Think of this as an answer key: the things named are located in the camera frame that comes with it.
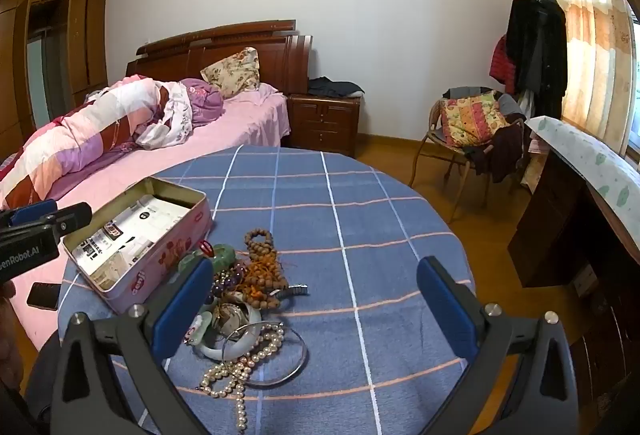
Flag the white leaf-print desk cover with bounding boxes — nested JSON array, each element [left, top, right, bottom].
[[525, 115, 640, 222]]

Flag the purple bead bracelet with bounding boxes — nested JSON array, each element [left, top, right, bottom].
[[212, 262, 249, 299]]

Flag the wooden chair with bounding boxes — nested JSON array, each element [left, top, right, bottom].
[[407, 88, 527, 224]]

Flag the bed with pink sheet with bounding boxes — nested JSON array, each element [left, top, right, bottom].
[[0, 85, 292, 351]]

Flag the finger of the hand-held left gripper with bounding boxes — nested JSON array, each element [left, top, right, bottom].
[[0, 199, 59, 230], [30, 202, 94, 238]]

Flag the blue plaid tablecloth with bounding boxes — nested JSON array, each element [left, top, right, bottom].
[[57, 145, 476, 435]]

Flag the black phone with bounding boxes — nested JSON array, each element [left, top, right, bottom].
[[26, 282, 62, 312]]

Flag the printed paper sheet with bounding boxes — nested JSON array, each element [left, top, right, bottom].
[[70, 195, 193, 291]]

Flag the grey garment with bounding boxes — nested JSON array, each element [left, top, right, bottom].
[[442, 86, 527, 127]]

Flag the floral pillow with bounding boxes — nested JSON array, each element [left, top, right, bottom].
[[200, 46, 261, 99]]

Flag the dark wooden desk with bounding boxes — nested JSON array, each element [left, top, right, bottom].
[[507, 150, 640, 416]]

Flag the purple cloth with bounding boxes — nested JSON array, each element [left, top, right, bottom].
[[177, 78, 226, 129]]

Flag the brown wooden bead necklace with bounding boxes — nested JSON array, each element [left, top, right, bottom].
[[239, 227, 292, 312]]

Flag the wooden nightstand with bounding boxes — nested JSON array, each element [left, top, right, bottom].
[[286, 94, 362, 160]]

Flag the wooden wardrobe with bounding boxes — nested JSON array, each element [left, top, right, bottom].
[[0, 0, 112, 156]]

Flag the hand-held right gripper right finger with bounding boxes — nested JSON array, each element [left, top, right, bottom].
[[416, 256, 581, 435]]

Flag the thin silver bangle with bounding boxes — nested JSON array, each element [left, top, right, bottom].
[[222, 322, 309, 389]]

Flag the pale jade bangle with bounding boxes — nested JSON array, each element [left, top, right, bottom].
[[192, 302, 264, 362]]

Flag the white pearl necklace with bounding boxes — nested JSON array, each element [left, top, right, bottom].
[[197, 322, 287, 423]]

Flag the green jade pendant red cord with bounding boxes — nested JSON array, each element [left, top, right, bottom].
[[177, 239, 236, 275]]

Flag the patterned orange curtain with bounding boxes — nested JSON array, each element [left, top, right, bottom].
[[517, 0, 637, 157]]

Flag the dark folded clothing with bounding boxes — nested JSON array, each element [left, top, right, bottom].
[[306, 76, 366, 99]]

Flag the dark brown garment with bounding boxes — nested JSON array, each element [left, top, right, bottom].
[[462, 120, 525, 184]]

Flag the red quilted jacket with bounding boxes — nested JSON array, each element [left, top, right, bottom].
[[490, 35, 521, 89]]

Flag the hanging black coats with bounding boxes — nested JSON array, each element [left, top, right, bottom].
[[505, 0, 569, 119]]

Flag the wooden headboard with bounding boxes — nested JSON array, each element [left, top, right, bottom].
[[125, 19, 314, 97]]

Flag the pink tin box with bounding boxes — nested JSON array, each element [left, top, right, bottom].
[[61, 176, 215, 316]]

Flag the colourful patchwork cushion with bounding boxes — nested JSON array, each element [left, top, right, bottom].
[[439, 91, 511, 149]]

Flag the pink patchwork quilt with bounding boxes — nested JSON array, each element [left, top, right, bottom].
[[0, 75, 194, 211]]

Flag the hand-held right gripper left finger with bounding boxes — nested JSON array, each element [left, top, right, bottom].
[[50, 256, 216, 435]]

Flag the small pale green jade pendant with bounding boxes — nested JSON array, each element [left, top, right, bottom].
[[185, 314, 213, 347]]

